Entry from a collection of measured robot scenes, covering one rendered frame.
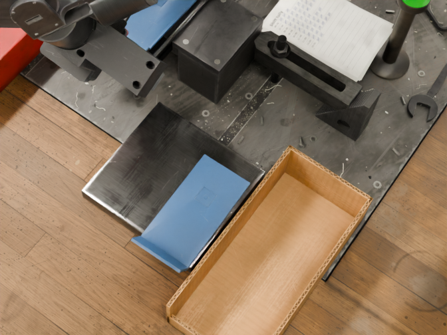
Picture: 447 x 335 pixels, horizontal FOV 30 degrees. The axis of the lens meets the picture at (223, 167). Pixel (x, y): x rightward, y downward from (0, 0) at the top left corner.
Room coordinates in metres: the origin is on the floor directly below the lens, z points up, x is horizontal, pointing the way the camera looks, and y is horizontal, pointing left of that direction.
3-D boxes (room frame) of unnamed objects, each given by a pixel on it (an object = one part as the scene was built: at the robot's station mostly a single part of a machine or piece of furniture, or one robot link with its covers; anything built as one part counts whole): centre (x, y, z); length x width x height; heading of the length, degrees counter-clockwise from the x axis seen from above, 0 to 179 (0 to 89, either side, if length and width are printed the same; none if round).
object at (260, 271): (0.33, -0.07, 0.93); 0.25 x 0.13 x 0.08; 150
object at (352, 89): (0.59, -0.09, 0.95); 0.15 x 0.03 x 0.10; 60
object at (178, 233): (0.39, 0.03, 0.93); 0.15 x 0.07 x 0.03; 152
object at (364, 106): (0.55, -0.15, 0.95); 0.06 x 0.03 x 0.09; 60
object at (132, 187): (0.43, 0.06, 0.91); 0.17 x 0.16 x 0.02; 60
